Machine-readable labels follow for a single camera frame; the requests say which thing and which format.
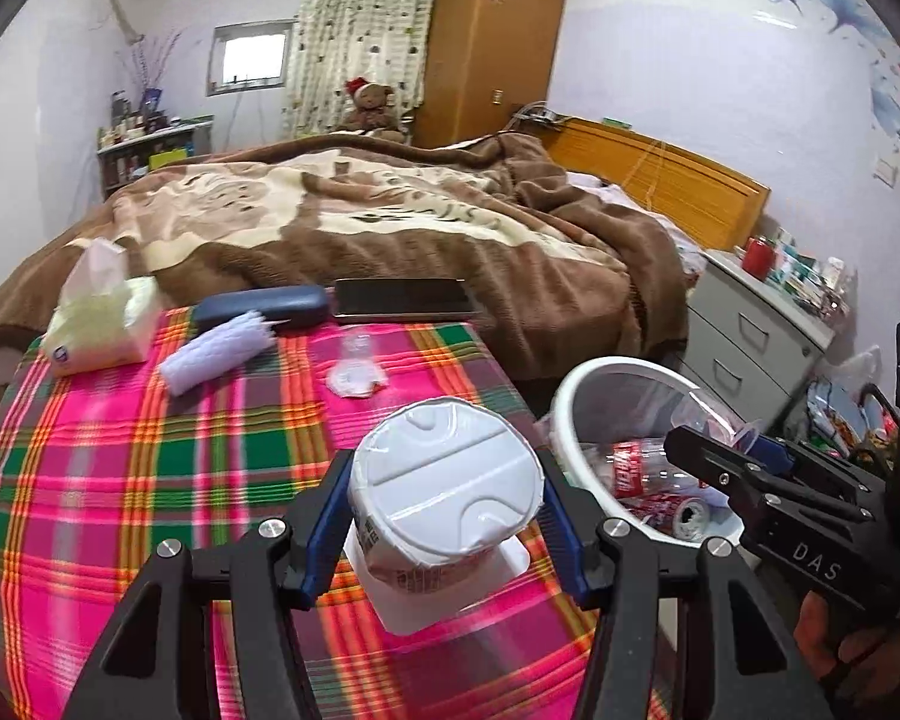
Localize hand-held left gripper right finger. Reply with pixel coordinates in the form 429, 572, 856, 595
536, 446, 815, 720

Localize soft tissue pack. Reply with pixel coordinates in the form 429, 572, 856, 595
43, 238, 158, 377

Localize small window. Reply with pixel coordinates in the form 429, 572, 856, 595
208, 21, 295, 97

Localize clutter of small boxes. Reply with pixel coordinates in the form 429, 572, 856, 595
772, 240, 852, 316

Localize heart print curtain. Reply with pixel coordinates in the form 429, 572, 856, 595
281, 0, 443, 140

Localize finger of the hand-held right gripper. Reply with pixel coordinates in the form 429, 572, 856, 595
750, 436, 897, 518
664, 424, 777, 522

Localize black smartphone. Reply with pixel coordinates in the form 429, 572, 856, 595
334, 277, 481, 323

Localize pink bed sheet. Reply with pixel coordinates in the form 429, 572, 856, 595
570, 172, 710, 271

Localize white wall pipe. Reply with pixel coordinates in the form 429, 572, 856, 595
103, 0, 145, 46

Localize grey nightstand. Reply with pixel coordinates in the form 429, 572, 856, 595
686, 247, 833, 436

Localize red mug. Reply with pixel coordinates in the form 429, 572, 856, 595
742, 236, 775, 278

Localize brown patterned blanket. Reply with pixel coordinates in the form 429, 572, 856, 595
0, 131, 702, 383

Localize brown teddy bear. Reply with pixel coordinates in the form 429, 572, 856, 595
343, 77, 406, 140

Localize white trash bin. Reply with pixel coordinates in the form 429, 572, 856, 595
551, 356, 751, 541

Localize vase with dry branches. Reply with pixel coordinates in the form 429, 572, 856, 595
124, 30, 185, 117

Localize person's right hand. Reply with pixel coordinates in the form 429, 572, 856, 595
793, 591, 900, 717

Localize wooden shelf unit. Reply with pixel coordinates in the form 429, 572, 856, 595
96, 116, 215, 200

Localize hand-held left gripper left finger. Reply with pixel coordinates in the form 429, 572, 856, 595
60, 450, 357, 720

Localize white cup with brown print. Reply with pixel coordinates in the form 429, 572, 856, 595
345, 396, 548, 635

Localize blue dolphin wall sticker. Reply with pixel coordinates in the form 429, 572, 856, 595
765, 0, 882, 38

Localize red cartoon drink can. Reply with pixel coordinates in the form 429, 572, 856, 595
634, 491, 713, 541

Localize wooden wardrobe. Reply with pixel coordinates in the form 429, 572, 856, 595
412, 0, 571, 147

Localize pink green plaid cloth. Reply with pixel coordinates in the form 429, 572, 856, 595
0, 307, 676, 720

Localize clear plastic bottle red label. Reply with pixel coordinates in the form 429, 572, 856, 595
607, 439, 702, 500

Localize dark blue glasses case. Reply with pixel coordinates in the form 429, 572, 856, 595
195, 285, 332, 331

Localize orange wooden headboard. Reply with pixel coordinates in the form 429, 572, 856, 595
529, 116, 770, 252

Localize plastic bags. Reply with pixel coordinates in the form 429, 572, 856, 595
802, 345, 900, 458

